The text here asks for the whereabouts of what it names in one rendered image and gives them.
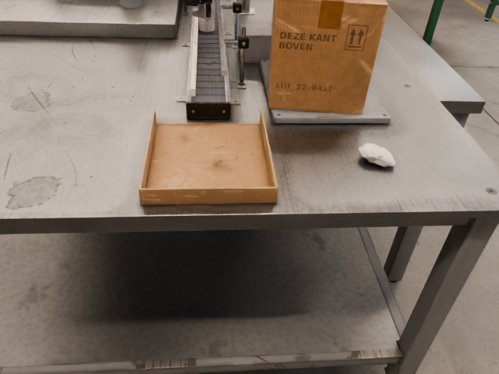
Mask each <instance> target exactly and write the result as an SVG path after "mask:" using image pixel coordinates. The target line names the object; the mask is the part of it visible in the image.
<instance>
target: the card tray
mask: <svg viewBox="0 0 499 374"><path fill-rule="evenodd" d="M139 194H140V204H141V206H167V205H219V204H271V203H276V201H277V194H278V184H277V180H276V176H275V170H274V166H273V159H272V155H271V151H270V144H269V140H268V136H267V129H266V125H265V122H264V115H263V111H261V117H260V123H157V121H156V113H155V110H154V111H153V115H152V120H151V127H150V132H149V138H148V143H147V147H146V155H145V159H144V163H143V170H142V174H141V179H140V186H139Z"/></svg>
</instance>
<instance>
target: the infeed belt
mask: <svg viewBox="0 0 499 374"><path fill-rule="evenodd" d="M192 103H218V104H226V99H225V88H224V76H222V75H221V56H220V44H219V32H218V10H217V0H215V32H213V33H202V32H200V31H199V18H198V54H197V74H196V93H195V96H192Z"/></svg>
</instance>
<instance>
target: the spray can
mask: <svg viewBox="0 0 499 374"><path fill-rule="evenodd" d="M199 31H200V32H202V33H213V32H215V0H212V3H211V19H210V20H209V21H208V22H206V20H205V19H202V18H199Z"/></svg>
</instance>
